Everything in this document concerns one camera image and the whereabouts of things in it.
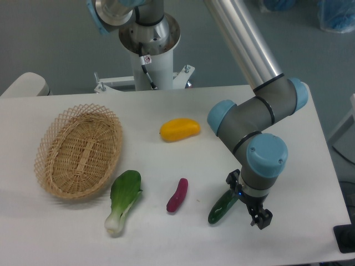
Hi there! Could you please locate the woven wicker basket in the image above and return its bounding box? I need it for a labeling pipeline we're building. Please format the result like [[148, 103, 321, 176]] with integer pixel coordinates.
[[34, 104, 123, 200]]

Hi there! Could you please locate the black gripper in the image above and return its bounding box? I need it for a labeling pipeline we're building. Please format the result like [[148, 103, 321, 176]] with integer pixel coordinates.
[[226, 169, 273, 230]]

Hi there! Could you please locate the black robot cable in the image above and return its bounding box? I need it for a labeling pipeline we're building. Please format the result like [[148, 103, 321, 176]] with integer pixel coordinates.
[[134, 5, 159, 90]]

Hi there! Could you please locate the purple sweet potato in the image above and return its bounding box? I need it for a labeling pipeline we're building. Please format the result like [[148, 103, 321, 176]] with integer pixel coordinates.
[[166, 178, 189, 213]]

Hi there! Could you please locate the green bok choy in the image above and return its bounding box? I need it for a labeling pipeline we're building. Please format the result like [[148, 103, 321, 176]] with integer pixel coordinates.
[[104, 170, 143, 236]]

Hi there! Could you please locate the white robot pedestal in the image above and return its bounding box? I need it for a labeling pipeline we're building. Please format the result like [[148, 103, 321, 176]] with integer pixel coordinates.
[[94, 13, 195, 93]]

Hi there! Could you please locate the blue plastic bag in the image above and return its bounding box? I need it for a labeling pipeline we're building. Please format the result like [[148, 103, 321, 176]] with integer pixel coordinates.
[[317, 0, 354, 33], [259, 0, 296, 12]]

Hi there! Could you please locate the black device at table edge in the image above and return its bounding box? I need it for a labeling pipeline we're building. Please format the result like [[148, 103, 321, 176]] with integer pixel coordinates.
[[333, 224, 354, 253]]

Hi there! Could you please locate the yellow mango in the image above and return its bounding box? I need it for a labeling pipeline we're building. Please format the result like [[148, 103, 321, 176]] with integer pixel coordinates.
[[159, 117, 200, 142]]

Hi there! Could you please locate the white furniture frame right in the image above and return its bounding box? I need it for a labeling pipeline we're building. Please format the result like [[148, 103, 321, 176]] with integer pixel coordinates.
[[327, 94, 354, 145]]

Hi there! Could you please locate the white chair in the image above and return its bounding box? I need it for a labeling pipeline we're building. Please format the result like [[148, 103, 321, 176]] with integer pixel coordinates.
[[1, 72, 53, 99]]

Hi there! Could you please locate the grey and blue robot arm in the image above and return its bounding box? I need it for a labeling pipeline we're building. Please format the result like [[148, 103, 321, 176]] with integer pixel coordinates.
[[87, 1, 308, 229]]

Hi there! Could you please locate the blue plastic bag top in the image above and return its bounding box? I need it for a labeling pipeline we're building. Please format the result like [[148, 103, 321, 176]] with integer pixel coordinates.
[[259, 0, 296, 12]]

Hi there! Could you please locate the dark green cucumber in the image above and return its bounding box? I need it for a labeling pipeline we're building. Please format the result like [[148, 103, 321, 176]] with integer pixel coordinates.
[[207, 190, 239, 224]]

